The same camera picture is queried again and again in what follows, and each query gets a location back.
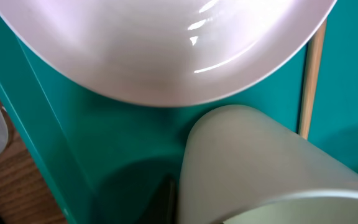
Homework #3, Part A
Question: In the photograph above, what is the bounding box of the pale green plastic cup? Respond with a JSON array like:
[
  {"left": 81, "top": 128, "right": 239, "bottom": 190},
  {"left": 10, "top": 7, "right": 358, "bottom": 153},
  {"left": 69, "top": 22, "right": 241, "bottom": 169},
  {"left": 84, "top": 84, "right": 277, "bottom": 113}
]
[{"left": 177, "top": 105, "right": 358, "bottom": 224}]

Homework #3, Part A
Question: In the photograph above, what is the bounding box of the large white round plate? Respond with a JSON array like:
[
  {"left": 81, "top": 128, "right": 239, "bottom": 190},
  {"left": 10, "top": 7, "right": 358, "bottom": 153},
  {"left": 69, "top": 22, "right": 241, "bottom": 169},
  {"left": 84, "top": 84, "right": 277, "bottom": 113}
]
[{"left": 0, "top": 0, "right": 336, "bottom": 107}]

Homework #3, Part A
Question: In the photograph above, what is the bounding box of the teal plastic serving tray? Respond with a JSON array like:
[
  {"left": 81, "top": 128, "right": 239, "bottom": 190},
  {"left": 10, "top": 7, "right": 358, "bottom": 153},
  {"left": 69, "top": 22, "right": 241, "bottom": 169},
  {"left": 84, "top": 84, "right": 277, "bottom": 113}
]
[{"left": 0, "top": 1, "right": 358, "bottom": 223}]

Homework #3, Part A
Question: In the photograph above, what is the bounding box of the left wooden chopstick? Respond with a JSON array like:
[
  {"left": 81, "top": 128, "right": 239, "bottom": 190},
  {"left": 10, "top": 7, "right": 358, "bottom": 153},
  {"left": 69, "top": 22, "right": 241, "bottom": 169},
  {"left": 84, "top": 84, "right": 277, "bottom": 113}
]
[{"left": 298, "top": 20, "right": 327, "bottom": 139}]

